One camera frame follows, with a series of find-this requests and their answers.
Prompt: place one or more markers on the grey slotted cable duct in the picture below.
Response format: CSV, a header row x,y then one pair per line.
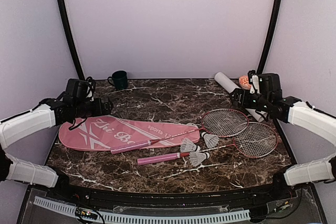
x,y
100,216

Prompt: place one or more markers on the red racket pink grip upper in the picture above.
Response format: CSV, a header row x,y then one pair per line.
x,y
218,122

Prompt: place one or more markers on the red racket pink grip lower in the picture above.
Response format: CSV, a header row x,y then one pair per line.
x,y
256,141

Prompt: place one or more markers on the black frame post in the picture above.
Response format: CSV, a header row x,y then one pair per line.
x,y
269,36
69,38

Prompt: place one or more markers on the white shuttlecock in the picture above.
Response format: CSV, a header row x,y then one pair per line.
x,y
196,158
211,140
188,146

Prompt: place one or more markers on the right black frame post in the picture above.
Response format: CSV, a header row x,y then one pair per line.
x,y
269,36

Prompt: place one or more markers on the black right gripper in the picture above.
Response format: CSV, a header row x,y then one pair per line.
x,y
244,103

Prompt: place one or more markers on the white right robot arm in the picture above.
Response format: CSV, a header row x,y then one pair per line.
x,y
265,95

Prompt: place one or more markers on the dark green mug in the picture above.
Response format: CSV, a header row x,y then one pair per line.
x,y
119,80

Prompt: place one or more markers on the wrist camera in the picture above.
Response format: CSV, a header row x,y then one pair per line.
x,y
91,87
253,80

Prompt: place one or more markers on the orange patterned tube lid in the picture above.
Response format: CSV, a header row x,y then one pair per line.
x,y
244,82

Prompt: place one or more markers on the red racket pink grip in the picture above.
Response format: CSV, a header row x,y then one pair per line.
x,y
256,141
218,122

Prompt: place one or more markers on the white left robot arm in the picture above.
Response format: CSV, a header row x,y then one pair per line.
x,y
76,102

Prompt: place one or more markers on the left black frame post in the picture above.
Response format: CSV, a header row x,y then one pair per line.
x,y
69,38

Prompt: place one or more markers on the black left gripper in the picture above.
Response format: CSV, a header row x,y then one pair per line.
x,y
98,110

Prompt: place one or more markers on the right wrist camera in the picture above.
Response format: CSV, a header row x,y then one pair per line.
x,y
253,80

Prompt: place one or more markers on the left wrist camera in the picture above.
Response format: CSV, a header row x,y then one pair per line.
x,y
91,87

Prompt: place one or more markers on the pink racket bag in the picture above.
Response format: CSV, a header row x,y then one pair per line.
x,y
106,132

